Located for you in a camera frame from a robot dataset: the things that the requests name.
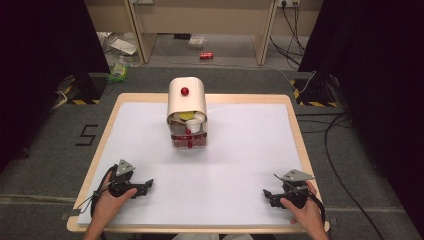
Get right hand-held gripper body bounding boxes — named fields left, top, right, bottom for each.
left=273, top=169, right=316, bottom=210

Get white cup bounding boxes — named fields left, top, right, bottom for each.
left=185, top=119, right=204, bottom=134

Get green packet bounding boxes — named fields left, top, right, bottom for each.
left=107, top=62, right=132, bottom=83

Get clear drawer with red knob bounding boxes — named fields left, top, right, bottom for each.
left=170, top=132, right=209, bottom=150

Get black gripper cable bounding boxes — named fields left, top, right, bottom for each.
left=79, top=164, right=118, bottom=217
left=307, top=191, right=327, bottom=225

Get white table mat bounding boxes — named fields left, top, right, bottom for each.
left=76, top=101, right=304, bottom=228

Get black stand base striped tape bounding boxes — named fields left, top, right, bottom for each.
left=291, top=72, right=339, bottom=108
left=65, top=72, right=109, bottom=106

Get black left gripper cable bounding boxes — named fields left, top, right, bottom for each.
left=79, top=164, right=118, bottom=217

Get black cables from socket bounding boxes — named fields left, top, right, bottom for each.
left=269, top=2, right=307, bottom=67

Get person's right hand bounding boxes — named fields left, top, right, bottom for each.
left=279, top=180, right=327, bottom=235

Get clear plastic food container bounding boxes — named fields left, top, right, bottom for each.
left=187, top=35, right=208, bottom=50

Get white roll-top storage box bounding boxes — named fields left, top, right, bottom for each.
left=166, top=76, right=209, bottom=150

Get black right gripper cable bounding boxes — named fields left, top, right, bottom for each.
left=307, top=191, right=327, bottom=225

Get long black floor cable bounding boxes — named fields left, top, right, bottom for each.
left=323, top=112, right=387, bottom=240

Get black curtain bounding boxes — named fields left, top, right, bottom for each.
left=0, top=0, right=111, bottom=174
left=297, top=0, right=424, bottom=231

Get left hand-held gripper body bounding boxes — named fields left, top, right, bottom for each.
left=107, top=159, right=142, bottom=199

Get beige wooden desk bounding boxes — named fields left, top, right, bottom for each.
left=83, top=0, right=325, bottom=67

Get person's left hand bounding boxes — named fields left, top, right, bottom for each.
left=90, top=172, right=138, bottom=232

